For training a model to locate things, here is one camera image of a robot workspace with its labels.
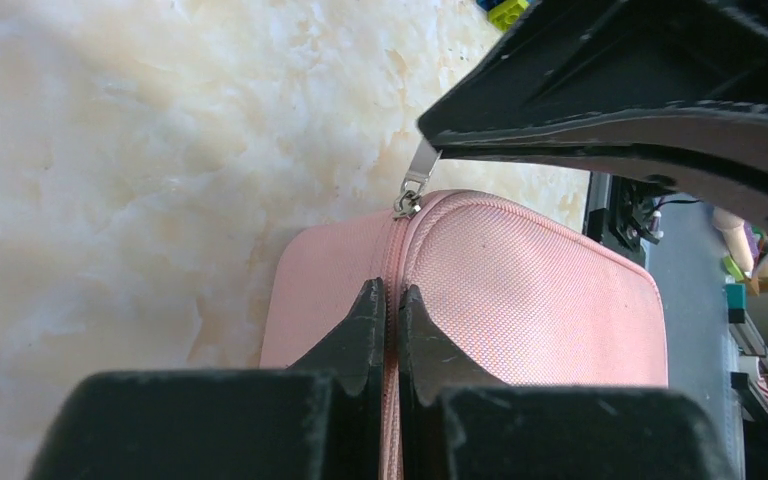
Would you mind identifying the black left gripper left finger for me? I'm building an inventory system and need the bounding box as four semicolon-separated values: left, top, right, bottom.
29;279;386;479

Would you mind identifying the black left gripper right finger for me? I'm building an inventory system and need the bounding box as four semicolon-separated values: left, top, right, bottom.
398;286;735;479

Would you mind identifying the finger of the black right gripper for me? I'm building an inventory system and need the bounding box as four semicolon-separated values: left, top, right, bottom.
417;1;768;233

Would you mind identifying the pink medicine kit case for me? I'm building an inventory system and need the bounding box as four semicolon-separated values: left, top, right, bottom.
260;190;668;479

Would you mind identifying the colourful toy block stack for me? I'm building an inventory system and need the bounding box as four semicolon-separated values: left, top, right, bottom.
476;0;531;32

